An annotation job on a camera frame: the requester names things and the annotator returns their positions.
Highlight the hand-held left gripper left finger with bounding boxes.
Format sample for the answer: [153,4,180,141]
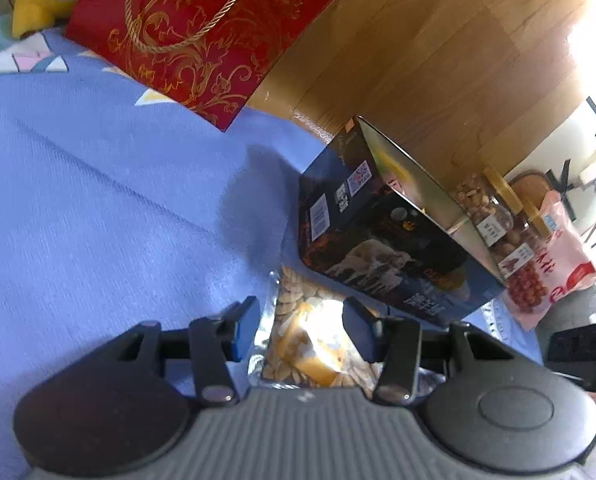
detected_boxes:
[113,296,261,408]

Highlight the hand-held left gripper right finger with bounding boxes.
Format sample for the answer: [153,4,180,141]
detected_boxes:
[342,297,517,406]

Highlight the clear seed snack packet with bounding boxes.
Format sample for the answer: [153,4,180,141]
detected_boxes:
[250,267,431,391]

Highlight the dark tin box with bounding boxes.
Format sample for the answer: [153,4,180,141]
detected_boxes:
[281,116,507,325]

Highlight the pink snack bag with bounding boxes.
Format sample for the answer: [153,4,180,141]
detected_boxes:
[502,190,596,332]

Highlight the clear jar of brown nuts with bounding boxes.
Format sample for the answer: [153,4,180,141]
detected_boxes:
[495,197,554,281]

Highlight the clear jar of mixed nuts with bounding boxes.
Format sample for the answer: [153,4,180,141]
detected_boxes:
[450,167,523,248]

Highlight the blue printed tablecloth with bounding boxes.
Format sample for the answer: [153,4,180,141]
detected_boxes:
[0,15,596,480]

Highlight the wooden board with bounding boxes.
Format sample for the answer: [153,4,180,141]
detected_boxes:
[248,0,596,187]

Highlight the red gift box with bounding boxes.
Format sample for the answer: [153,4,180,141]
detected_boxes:
[65,0,367,133]

